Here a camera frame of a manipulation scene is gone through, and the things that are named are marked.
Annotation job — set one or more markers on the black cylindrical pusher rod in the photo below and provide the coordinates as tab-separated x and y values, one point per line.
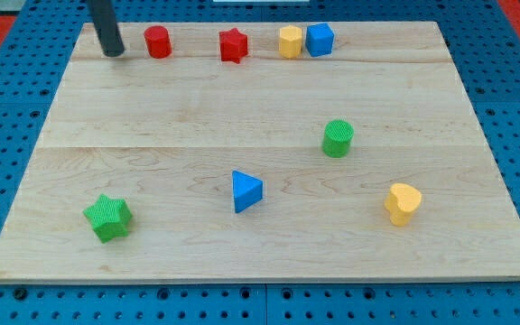
105	24

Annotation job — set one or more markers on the red cylinder block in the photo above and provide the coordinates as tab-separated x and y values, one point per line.
158	42

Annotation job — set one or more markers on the red star block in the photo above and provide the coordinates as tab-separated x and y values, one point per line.
233	45

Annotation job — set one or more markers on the green star block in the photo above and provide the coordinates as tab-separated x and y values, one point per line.
109	218

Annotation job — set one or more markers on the light wooden board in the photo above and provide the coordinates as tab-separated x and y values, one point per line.
165	135

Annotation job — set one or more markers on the yellow hexagon block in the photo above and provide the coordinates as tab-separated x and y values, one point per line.
290	41

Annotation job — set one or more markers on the blue cube block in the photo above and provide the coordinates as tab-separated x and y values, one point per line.
319	39

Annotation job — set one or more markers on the blue triangle block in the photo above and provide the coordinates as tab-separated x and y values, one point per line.
247	190

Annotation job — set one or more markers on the green cylinder block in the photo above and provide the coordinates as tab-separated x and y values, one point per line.
337	138

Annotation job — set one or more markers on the yellow heart block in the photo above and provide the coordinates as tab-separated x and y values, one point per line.
401	202

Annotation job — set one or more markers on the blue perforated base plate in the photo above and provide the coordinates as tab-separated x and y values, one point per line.
486	51

